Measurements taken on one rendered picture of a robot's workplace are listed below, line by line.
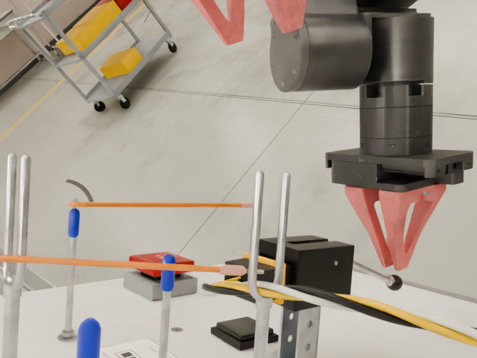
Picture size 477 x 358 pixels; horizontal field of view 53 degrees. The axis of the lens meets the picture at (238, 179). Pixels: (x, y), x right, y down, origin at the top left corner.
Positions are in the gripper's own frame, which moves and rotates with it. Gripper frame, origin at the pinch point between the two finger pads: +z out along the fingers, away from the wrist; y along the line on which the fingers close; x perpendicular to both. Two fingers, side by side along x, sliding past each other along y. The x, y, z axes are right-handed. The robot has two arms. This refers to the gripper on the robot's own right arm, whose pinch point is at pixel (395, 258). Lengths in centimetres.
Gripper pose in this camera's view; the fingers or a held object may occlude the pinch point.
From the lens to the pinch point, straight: 43.5
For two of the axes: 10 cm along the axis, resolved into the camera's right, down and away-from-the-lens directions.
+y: 6.1, 0.9, -7.9
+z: 0.5, 9.9, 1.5
